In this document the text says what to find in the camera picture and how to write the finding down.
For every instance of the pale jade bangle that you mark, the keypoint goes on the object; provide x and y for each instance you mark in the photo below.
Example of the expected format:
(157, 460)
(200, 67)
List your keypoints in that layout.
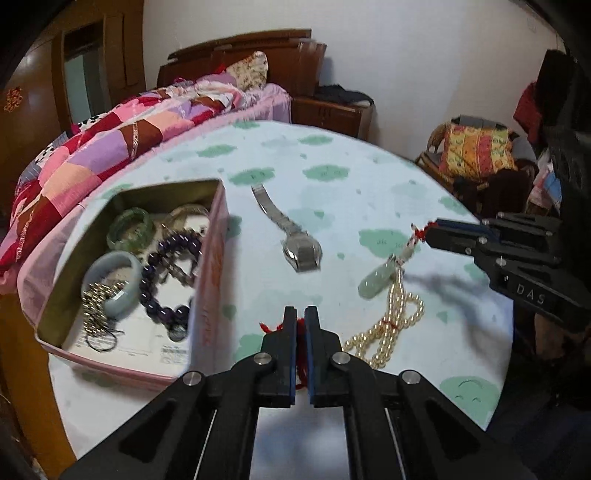
(117, 274)

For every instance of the wooden headboard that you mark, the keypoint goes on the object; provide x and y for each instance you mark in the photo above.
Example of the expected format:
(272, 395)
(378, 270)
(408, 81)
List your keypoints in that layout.
(289, 58)

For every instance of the wooden nightstand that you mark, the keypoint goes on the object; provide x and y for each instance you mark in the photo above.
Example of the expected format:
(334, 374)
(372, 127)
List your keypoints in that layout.
(353, 121)

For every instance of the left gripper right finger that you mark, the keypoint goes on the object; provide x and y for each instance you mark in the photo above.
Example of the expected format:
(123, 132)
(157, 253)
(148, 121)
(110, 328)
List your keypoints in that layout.
(399, 426)

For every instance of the red double happiness decoration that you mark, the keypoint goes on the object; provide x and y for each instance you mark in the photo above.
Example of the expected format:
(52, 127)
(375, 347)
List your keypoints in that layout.
(14, 99)

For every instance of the floral pillow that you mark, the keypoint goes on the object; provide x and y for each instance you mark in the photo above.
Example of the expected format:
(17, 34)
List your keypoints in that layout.
(251, 72)

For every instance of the wicker chair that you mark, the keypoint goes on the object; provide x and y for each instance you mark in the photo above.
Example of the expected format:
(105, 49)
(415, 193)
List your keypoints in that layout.
(504, 192)

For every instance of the paper card in tin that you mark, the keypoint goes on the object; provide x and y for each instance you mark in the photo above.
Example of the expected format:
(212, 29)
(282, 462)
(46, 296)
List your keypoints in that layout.
(135, 342)

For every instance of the bed with pink sheet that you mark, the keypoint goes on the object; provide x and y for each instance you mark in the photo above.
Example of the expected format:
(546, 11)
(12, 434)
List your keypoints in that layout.
(31, 279)

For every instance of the yellow patterned cushion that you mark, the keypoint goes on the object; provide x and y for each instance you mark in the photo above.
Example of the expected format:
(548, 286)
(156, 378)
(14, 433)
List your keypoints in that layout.
(476, 153)

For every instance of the patchwork quilt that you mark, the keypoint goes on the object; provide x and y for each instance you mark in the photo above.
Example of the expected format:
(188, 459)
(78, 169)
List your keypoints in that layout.
(79, 166)

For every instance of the person's right hand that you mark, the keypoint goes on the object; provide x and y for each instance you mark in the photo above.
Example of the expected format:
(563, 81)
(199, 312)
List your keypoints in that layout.
(552, 341)

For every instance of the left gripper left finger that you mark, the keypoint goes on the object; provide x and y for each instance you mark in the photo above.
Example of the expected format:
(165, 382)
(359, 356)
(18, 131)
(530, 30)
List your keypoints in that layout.
(201, 427)

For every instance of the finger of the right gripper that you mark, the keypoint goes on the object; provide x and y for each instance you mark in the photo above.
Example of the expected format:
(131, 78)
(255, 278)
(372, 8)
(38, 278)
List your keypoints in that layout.
(456, 231)
(462, 248)

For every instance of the pink metal tin box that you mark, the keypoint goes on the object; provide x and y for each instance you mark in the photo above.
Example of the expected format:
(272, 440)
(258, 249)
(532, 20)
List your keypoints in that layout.
(180, 286)

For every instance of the silver bangle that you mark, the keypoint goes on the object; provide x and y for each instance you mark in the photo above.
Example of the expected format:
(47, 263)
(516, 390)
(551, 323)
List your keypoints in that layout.
(176, 220)

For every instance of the wooden wardrobe wall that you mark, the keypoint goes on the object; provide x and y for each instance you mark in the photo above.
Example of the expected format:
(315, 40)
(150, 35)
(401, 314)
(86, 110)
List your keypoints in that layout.
(86, 61)

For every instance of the dark clothes on nightstand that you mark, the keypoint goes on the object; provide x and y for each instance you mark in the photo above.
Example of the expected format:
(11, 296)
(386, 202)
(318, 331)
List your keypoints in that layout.
(339, 95)

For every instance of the silver metal wristwatch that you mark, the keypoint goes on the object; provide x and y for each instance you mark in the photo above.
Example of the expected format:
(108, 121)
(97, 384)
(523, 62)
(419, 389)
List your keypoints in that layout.
(302, 251)

